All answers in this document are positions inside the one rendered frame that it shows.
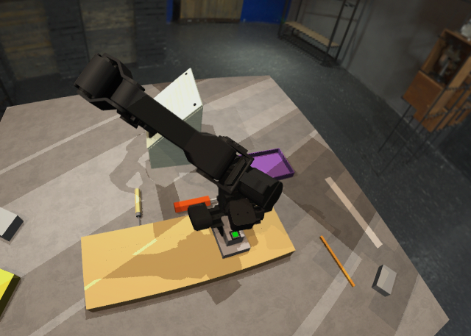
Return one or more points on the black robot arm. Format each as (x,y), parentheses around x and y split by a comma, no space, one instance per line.
(101,83)

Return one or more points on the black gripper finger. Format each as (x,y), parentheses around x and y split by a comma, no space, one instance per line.
(219,227)

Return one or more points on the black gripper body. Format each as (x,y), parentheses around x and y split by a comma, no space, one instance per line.
(203,218)

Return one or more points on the tan wooden floor panel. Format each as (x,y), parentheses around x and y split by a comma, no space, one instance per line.
(153,260)

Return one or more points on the orange thin rod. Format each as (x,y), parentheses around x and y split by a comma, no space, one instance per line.
(337,261)

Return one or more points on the purple shallow tray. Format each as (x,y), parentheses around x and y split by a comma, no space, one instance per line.
(273,163)

